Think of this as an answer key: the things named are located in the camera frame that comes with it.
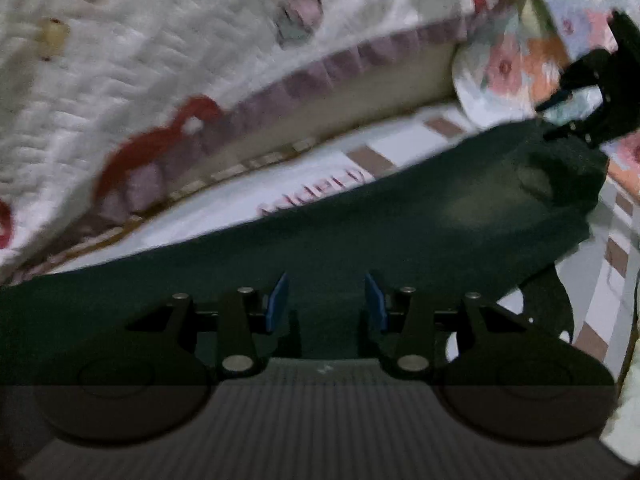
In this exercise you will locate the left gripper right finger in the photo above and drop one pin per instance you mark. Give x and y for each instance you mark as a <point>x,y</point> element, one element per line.
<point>400,327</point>

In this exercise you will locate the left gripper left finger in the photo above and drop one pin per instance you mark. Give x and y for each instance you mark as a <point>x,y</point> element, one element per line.
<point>238,333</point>

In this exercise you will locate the dark denim jeans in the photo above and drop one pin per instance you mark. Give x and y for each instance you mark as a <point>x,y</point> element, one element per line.
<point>481,217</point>

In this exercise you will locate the floral pastel quilt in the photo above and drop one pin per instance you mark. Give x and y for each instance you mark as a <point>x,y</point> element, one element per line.
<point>513,62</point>

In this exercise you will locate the beige fleece blanket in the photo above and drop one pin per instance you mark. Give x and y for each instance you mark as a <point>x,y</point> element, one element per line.
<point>621,434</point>

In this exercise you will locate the white bear print quilt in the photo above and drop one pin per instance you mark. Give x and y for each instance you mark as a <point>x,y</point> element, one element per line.
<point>113,108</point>

